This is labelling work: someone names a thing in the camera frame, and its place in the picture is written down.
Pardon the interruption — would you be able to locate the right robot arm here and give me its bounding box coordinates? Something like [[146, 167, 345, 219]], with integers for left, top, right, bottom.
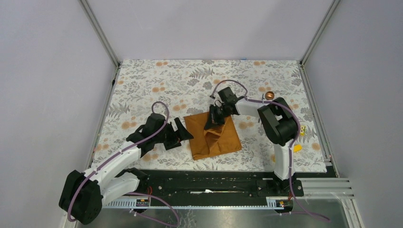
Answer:
[[204, 87, 300, 196]]

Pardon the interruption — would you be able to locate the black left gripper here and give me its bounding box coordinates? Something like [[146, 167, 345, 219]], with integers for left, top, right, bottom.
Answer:
[[154, 117, 193, 150]]

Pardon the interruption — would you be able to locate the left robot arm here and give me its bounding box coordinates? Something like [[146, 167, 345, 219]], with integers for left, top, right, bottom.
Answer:
[[58, 113, 193, 225]]

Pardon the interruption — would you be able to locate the orange cloth napkin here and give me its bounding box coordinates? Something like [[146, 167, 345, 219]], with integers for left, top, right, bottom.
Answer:
[[184, 112, 242, 161]]

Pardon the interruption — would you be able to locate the small yellow toy block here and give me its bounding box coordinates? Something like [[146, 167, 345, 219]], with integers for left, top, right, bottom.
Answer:
[[300, 125, 306, 136]]

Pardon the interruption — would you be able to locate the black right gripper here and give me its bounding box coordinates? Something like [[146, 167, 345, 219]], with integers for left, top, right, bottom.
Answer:
[[204, 104, 230, 131]]

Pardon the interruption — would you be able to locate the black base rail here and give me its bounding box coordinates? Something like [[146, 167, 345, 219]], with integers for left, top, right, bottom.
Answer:
[[135, 170, 304, 208]]

